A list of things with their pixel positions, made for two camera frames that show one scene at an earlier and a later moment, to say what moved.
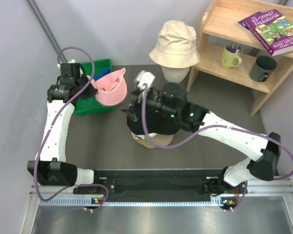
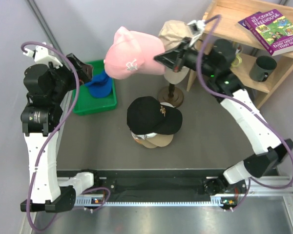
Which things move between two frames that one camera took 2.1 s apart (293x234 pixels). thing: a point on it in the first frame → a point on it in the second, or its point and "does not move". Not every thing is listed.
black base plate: x=161 y=183 does not move
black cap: x=159 y=121 does not move
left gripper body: x=88 y=92 → x=82 y=76
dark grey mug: x=262 y=65 does not move
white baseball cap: x=136 y=136 does not move
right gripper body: x=136 y=105 → x=191 y=57
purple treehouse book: x=275 y=32 does not move
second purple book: x=244 y=22 does not move
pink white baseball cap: x=112 y=90 → x=132 y=53
